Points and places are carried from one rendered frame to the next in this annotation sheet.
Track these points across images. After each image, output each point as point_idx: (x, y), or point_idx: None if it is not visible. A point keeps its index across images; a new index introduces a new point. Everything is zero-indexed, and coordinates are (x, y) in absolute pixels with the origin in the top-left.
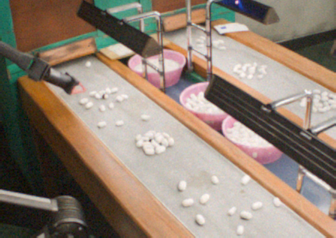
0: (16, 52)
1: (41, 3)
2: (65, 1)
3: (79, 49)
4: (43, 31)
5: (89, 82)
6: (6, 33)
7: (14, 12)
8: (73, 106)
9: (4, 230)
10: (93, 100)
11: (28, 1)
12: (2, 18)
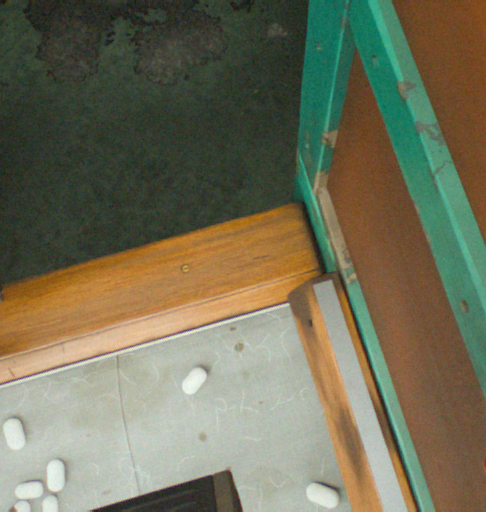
0: None
1: (408, 272)
2: (455, 427)
3: (349, 467)
4: (377, 295)
5: (168, 477)
6: (310, 107)
7: (352, 120)
8: (13, 392)
9: (209, 208)
10: (26, 470)
11: (388, 189)
12: (313, 62)
